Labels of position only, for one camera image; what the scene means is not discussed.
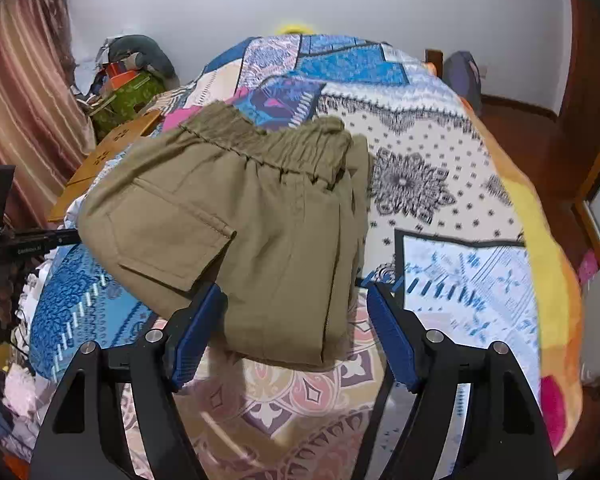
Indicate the yellow foam tube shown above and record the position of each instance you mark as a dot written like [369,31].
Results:
[295,29]

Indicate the pink cloth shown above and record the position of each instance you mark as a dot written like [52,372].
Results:
[180,119]

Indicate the patchwork printed blanket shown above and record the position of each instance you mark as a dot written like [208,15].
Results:
[430,270]

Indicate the heap of white clothes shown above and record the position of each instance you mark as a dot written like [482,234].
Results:
[94,75]

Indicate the green patterned box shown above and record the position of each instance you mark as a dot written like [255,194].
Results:
[130,97]

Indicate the wooden bed post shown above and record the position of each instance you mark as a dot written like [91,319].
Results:
[432,62]

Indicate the orange yellow blanket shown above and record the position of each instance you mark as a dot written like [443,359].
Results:
[550,270]

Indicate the grey backpack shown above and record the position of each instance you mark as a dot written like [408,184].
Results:
[462,80]

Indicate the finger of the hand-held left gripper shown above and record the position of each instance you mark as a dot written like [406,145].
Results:
[62,237]

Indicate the wall socket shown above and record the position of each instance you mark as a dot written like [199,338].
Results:
[483,71]

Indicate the frosted sliding door with hearts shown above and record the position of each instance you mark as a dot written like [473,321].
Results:
[596,230]

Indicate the khaki pants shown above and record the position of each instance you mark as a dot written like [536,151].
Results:
[230,210]

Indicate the striped pink curtain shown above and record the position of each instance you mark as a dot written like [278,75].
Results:
[20,85]

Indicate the pile of pastel clothes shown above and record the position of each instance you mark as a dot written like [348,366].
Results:
[15,400]

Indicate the yellow wooden stool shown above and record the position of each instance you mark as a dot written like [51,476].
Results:
[100,160]

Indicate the orange box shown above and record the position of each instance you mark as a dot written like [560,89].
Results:
[121,72]

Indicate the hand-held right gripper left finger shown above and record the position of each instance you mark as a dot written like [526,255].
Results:
[197,335]

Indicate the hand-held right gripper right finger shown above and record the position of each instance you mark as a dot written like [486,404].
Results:
[392,340]

